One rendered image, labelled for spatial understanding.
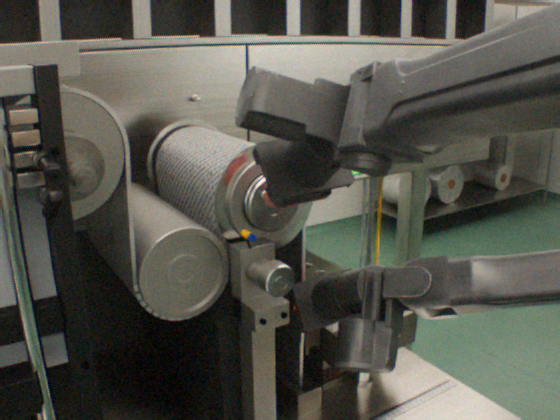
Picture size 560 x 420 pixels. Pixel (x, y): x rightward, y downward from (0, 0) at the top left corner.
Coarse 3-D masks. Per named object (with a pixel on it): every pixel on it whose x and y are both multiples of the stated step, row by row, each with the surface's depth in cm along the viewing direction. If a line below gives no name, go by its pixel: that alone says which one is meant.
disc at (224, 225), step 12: (240, 156) 68; (252, 156) 69; (228, 168) 67; (240, 168) 68; (228, 180) 68; (216, 192) 68; (228, 192) 68; (216, 204) 68; (312, 204) 76; (216, 216) 68; (228, 216) 69; (228, 228) 70; (300, 228) 76; (228, 240) 70; (240, 240) 71; (288, 240) 75
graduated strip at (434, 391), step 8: (440, 384) 90; (448, 384) 90; (456, 384) 90; (424, 392) 88; (432, 392) 88; (440, 392) 88; (408, 400) 86; (416, 400) 86; (424, 400) 86; (392, 408) 85; (400, 408) 85; (408, 408) 84; (376, 416) 83; (384, 416) 83; (392, 416) 83
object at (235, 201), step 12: (252, 168) 68; (240, 180) 68; (252, 180) 69; (240, 192) 68; (228, 204) 68; (240, 204) 69; (300, 204) 74; (240, 216) 69; (300, 216) 74; (240, 228) 70; (252, 228) 71; (288, 228) 74; (276, 240) 73
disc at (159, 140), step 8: (184, 120) 89; (192, 120) 90; (200, 120) 91; (168, 128) 88; (176, 128) 89; (208, 128) 92; (160, 136) 88; (168, 136) 88; (152, 144) 87; (160, 144) 88; (152, 152) 88; (152, 160) 88; (152, 168) 88; (152, 176) 89; (152, 184) 89
